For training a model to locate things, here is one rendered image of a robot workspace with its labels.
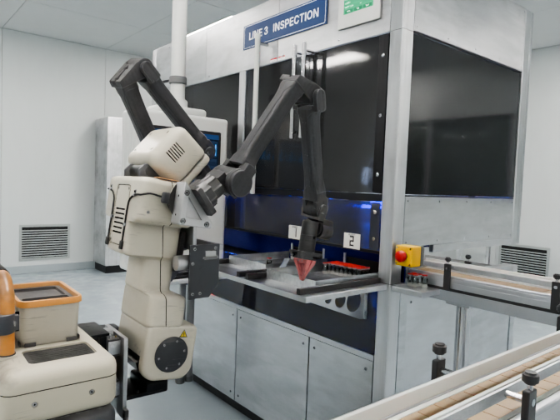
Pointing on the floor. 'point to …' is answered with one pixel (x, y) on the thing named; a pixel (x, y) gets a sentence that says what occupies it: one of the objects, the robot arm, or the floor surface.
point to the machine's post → (393, 196)
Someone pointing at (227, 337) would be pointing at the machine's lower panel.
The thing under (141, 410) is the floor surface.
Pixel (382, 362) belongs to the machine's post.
